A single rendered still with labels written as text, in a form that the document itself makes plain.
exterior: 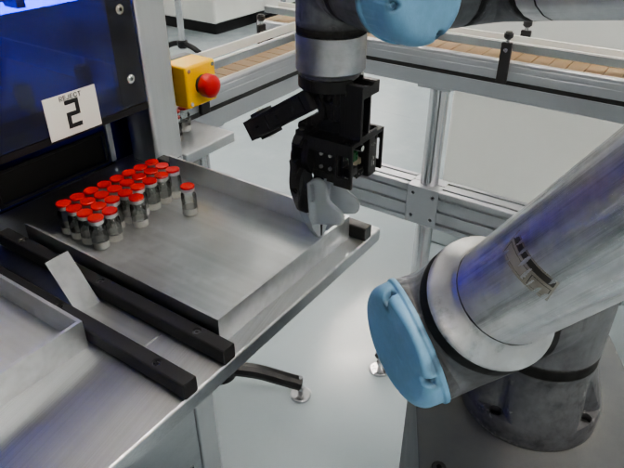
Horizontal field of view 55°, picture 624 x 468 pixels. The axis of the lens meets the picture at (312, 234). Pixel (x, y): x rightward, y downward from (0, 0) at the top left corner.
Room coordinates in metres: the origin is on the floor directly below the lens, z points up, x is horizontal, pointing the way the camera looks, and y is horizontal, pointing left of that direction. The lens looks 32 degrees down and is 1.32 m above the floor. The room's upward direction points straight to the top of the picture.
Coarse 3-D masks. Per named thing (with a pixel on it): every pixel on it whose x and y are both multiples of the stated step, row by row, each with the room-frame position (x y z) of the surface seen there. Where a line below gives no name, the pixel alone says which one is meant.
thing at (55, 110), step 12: (60, 96) 0.78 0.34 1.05; (72, 96) 0.80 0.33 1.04; (84, 96) 0.81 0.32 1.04; (96, 96) 0.83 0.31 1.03; (48, 108) 0.77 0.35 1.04; (60, 108) 0.78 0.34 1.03; (72, 108) 0.79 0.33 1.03; (84, 108) 0.81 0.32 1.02; (96, 108) 0.82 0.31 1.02; (48, 120) 0.76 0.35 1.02; (60, 120) 0.78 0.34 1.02; (72, 120) 0.79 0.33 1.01; (84, 120) 0.81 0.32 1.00; (96, 120) 0.82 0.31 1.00; (60, 132) 0.77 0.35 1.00; (72, 132) 0.79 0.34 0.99
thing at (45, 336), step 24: (0, 288) 0.56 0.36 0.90; (24, 288) 0.53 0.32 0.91; (0, 312) 0.53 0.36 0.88; (24, 312) 0.53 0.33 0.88; (48, 312) 0.50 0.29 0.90; (0, 336) 0.49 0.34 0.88; (24, 336) 0.49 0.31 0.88; (48, 336) 0.49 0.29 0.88; (72, 336) 0.46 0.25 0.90; (0, 360) 0.45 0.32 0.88; (24, 360) 0.42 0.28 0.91; (48, 360) 0.44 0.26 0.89; (0, 384) 0.40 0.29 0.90; (24, 384) 0.41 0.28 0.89
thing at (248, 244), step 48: (240, 192) 0.79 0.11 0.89; (48, 240) 0.64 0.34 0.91; (144, 240) 0.68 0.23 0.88; (192, 240) 0.68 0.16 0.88; (240, 240) 0.68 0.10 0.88; (288, 240) 0.68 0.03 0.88; (336, 240) 0.66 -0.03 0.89; (144, 288) 0.54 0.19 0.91; (192, 288) 0.57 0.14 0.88; (240, 288) 0.57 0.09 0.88; (288, 288) 0.58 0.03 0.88
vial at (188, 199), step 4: (180, 188) 0.75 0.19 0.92; (184, 192) 0.74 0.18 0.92; (188, 192) 0.74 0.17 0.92; (192, 192) 0.75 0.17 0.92; (184, 196) 0.74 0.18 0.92; (188, 196) 0.74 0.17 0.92; (192, 196) 0.75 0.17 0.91; (196, 196) 0.75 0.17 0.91; (184, 200) 0.74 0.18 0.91; (188, 200) 0.74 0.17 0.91; (192, 200) 0.74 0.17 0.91; (196, 200) 0.75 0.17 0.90; (184, 204) 0.74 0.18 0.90; (188, 204) 0.74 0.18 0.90; (192, 204) 0.74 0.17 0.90; (196, 204) 0.75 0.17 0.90; (184, 208) 0.74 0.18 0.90; (188, 208) 0.74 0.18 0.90; (192, 208) 0.74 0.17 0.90; (196, 208) 0.75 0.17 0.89; (184, 212) 0.74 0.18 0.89; (188, 212) 0.74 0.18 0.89; (192, 212) 0.74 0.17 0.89; (196, 212) 0.75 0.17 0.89
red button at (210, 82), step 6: (204, 78) 0.98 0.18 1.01; (210, 78) 0.98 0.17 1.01; (216, 78) 0.99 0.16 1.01; (198, 84) 0.98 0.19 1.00; (204, 84) 0.97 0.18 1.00; (210, 84) 0.97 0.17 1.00; (216, 84) 0.98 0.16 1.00; (204, 90) 0.97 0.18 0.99; (210, 90) 0.97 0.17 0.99; (216, 90) 0.98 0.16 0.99; (204, 96) 0.98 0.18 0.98; (210, 96) 0.97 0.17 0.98
